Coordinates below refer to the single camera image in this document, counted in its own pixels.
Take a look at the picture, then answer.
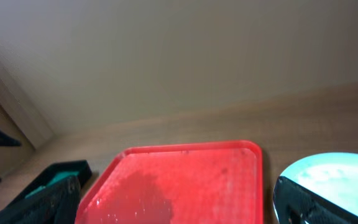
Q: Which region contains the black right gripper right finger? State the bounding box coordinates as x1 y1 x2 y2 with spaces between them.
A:
273 176 358 224

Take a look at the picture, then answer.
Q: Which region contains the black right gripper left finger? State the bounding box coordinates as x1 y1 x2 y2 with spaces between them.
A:
0 175 81 224

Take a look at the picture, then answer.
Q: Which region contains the light blue plate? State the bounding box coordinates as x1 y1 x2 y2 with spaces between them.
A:
280 152 358 216

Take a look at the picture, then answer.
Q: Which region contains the black water tray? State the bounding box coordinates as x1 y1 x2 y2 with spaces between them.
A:
7 160 92 207

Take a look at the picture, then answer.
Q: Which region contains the red plastic tray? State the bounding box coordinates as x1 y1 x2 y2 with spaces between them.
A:
75 140 264 223

